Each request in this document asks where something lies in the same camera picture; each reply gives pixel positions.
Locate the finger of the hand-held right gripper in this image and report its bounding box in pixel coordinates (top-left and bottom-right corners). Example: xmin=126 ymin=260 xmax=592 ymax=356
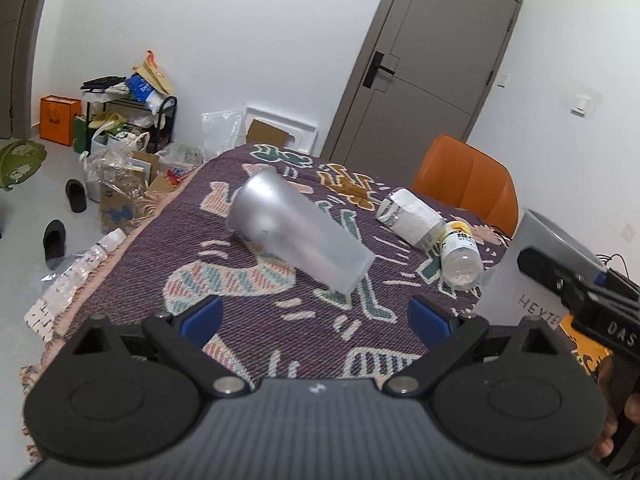
xmin=516 ymin=246 xmax=608 ymax=311

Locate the orange chair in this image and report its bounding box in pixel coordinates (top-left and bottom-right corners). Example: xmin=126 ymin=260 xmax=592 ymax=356
xmin=411 ymin=135 xmax=519 ymax=238

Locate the printed blanket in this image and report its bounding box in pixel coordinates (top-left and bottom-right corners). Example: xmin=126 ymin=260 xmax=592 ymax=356
xmin=19 ymin=142 xmax=616 ymax=463

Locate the grey paper cup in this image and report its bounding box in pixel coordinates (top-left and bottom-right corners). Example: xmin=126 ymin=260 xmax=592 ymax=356
xmin=477 ymin=208 xmax=608 ymax=333

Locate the black door handle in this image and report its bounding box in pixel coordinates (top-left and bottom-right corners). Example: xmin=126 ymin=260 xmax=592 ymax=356
xmin=363 ymin=51 xmax=396 ymax=89

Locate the blue and white bag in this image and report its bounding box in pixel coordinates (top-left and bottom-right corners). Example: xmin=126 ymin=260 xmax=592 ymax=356
xmin=127 ymin=74 xmax=157 ymax=107

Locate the yellow packet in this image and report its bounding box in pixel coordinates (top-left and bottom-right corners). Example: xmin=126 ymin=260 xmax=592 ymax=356
xmin=557 ymin=315 xmax=614 ymax=387

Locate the small clear plastic bottle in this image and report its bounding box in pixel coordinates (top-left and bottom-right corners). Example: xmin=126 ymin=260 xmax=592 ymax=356
xmin=440 ymin=220 xmax=485 ymax=291

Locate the grey-brown door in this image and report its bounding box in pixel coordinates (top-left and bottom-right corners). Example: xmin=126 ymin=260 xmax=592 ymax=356
xmin=320 ymin=0 xmax=525 ymax=166

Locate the orange shopping bag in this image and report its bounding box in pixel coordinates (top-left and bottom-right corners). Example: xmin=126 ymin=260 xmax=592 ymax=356
xmin=39 ymin=95 xmax=83 ymax=147

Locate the brown paper bag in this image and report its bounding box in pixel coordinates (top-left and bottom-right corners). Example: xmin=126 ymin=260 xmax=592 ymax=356
xmin=132 ymin=51 xmax=174 ymax=96

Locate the black cable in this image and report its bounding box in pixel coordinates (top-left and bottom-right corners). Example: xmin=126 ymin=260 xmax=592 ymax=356
xmin=597 ymin=253 xmax=634 ymax=277

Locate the green shopping bag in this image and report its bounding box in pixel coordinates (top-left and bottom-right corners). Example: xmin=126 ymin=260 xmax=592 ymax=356
xmin=73 ymin=114 xmax=93 ymax=154

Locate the row of white packets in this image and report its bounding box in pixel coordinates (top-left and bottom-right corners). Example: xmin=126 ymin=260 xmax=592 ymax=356
xmin=24 ymin=229 xmax=127 ymax=345

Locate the white foam tray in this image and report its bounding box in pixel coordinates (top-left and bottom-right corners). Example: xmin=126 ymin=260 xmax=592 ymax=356
xmin=244 ymin=105 xmax=318 ymax=156

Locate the grey-brown door frame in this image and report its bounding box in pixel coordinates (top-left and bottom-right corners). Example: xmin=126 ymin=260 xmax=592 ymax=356
xmin=0 ymin=0 xmax=57 ymax=141

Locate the black slipper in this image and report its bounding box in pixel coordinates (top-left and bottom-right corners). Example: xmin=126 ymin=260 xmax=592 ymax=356
xmin=65 ymin=178 xmax=89 ymax=213
xmin=43 ymin=219 xmax=67 ymax=263

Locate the black shoe rack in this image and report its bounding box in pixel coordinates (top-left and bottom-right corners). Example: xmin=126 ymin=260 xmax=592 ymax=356
xmin=82 ymin=94 xmax=178 ymax=156

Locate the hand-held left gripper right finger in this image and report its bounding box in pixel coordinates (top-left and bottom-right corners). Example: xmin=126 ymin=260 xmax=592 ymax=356
xmin=382 ymin=296 xmax=571 ymax=397

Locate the brown cardboard sheet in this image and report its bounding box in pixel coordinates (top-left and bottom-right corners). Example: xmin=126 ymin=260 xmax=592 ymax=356
xmin=246 ymin=119 xmax=292 ymax=148

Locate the frosted plastic cup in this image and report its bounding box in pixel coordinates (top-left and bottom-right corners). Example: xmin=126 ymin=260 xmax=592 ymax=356
xmin=226 ymin=166 xmax=377 ymax=295

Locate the green floor mat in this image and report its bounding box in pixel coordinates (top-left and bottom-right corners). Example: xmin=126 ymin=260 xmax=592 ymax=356
xmin=0 ymin=140 xmax=47 ymax=192

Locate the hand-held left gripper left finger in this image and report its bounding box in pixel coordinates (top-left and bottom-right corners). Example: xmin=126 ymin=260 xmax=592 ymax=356
xmin=62 ymin=295 xmax=253 ymax=399

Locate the clear plastic bag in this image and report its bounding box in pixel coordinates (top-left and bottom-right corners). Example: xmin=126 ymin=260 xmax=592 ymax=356
xmin=201 ymin=109 xmax=246 ymax=158

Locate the person's right hand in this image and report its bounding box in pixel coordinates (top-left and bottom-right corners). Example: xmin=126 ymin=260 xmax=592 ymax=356
xmin=592 ymin=354 xmax=640 ymax=462

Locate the cardboard box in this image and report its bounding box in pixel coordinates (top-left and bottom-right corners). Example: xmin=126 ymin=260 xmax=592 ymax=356
xmin=99 ymin=177 xmax=147 ymax=234

